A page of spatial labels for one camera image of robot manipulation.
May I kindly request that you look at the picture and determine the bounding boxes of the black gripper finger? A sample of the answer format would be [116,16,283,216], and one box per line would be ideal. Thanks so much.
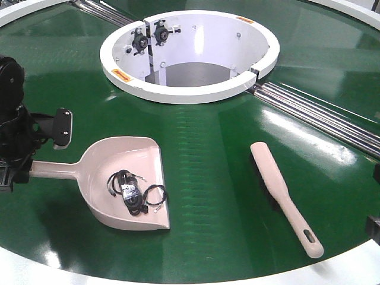
[365,216,379,238]

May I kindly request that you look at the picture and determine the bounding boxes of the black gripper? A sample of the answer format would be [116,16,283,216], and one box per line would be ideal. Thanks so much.
[1,105,55,192]

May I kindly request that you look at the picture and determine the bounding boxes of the black usb cable bundle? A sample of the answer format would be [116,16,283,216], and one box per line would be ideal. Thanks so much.
[106,169,169,217]

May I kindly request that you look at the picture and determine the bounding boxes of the pink plastic dustpan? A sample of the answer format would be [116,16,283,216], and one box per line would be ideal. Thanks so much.
[29,137,170,231]

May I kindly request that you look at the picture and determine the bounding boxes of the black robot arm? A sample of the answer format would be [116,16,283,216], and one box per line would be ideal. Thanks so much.
[1,55,54,192]

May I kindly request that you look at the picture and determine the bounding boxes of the steel conveyor rollers right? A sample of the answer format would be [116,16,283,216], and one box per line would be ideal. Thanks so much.
[248,83,379,160]

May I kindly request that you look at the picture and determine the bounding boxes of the steel conveyor rollers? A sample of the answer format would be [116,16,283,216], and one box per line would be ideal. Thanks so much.
[248,83,379,160]
[69,0,135,27]

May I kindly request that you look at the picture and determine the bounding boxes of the steel conveyor rollers left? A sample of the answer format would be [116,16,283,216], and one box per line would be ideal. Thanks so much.
[69,0,135,27]

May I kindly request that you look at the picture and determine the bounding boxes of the black bearing block left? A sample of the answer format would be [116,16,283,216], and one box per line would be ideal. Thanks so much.
[132,28,148,56]

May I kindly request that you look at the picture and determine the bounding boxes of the black bearing block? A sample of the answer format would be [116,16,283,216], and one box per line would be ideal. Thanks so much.
[132,28,148,56]
[153,20,181,46]

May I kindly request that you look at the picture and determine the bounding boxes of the black bearing block right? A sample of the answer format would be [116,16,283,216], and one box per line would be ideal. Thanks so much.
[153,20,181,46]

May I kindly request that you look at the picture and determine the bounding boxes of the white inner conveyor ring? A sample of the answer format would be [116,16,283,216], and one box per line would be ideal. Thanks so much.
[99,9,281,105]

